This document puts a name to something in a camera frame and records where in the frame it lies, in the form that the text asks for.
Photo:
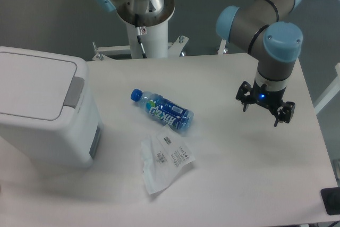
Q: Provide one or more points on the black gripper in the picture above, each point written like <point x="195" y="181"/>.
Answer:
<point x="271" y="100"/>

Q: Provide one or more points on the grey trash can push button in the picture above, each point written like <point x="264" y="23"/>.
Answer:
<point x="74" y="92"/>

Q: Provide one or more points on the white trash can body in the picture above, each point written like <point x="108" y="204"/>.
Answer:
<point x="72" y="138"/>

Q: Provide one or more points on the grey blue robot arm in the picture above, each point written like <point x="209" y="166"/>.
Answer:
<point x="258" y="29"/>

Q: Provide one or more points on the blue plastic drink bottle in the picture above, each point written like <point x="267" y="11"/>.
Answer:
<point x="163" y="110"/>

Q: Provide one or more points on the black device table corner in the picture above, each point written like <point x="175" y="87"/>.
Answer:
<point x="330" y="198"/>

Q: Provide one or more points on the white crumpled plastic bag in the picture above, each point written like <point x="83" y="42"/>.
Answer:
<point x="163" y="154"/>

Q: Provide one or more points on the white frame leg right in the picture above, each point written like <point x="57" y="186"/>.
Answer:
<point x="328" y="94"/>

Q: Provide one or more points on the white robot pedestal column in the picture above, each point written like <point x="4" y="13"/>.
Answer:
<point x="152" y="40"/>

